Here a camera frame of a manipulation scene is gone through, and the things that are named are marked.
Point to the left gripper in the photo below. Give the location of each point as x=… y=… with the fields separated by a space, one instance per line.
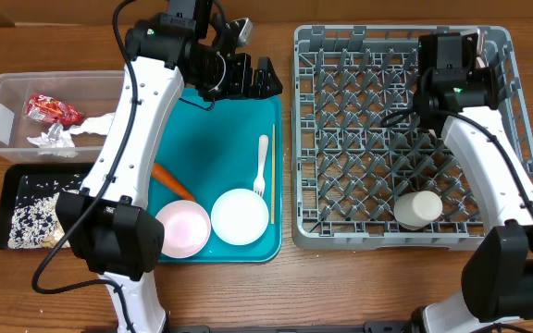
x=241 y=85

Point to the small white plate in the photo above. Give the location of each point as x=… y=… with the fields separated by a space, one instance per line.
x=239 y=217

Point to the pink bowl with food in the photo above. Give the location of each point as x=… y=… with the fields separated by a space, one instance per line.
x=187 y=228

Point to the white cup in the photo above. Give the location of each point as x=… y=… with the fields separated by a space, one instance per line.
x=416 y=210

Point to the white tissue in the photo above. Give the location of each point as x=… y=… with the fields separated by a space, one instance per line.
x=93 y=125
x=56 y=141

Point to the red snack wrapper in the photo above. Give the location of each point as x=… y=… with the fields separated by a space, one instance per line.
x=48 y=110

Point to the large white plate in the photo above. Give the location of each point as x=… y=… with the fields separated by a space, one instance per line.
x=480 y=49

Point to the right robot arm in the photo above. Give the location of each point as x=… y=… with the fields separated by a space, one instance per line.
x=460 y=102

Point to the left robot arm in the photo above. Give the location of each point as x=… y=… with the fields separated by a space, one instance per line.
x=106 y=222

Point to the grey dishwasher rack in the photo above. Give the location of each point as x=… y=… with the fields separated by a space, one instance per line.
x=348 y=169

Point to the wooden chopstick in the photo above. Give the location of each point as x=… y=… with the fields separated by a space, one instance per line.
x=273 y=175

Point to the teal serving tray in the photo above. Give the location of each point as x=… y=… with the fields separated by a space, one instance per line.
x=211 y=152

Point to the white plastic fork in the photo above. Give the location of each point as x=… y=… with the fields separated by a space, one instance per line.
x=259 y=181

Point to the orange carrot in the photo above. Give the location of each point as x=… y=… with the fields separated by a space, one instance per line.
x=162 y=176

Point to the clear plastic bin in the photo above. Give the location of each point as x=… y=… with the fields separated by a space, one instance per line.
x=93 y=93

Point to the black tray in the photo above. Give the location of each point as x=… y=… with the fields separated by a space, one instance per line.
x=11 y=186

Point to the rice and peanuts pile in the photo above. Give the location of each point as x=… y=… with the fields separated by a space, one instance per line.
x=34 y=223

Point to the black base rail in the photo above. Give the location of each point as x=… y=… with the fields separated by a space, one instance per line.
x=367 y=327

